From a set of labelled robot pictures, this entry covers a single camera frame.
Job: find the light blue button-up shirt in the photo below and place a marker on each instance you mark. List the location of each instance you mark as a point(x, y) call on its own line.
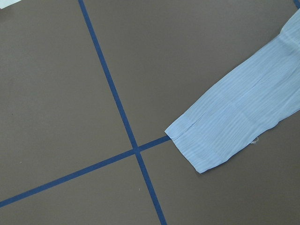
point(251, 99)

